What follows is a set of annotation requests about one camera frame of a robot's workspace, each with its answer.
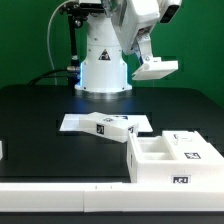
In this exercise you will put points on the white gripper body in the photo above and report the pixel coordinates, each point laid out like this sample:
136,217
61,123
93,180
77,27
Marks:
130,16

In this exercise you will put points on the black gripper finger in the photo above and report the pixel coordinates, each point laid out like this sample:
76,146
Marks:
137,46
147,49

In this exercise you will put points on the small white cabinet panel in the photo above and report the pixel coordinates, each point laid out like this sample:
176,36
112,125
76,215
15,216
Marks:
154,69

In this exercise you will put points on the white cabinet top block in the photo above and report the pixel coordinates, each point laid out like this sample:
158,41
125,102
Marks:
113,127

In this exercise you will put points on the white cabinet door panel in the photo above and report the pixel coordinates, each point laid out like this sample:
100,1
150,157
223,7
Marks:
190,147

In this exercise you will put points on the white cabinet body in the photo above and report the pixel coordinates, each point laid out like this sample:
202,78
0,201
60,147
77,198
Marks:
149,161

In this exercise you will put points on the white left edge block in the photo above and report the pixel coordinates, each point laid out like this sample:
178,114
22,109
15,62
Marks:
1,150

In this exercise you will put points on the white front fence bar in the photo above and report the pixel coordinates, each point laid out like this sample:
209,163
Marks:
109,197

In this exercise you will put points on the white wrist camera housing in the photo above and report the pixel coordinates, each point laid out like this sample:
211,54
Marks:
168,8

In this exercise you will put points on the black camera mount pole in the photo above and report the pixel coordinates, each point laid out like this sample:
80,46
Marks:
76,17

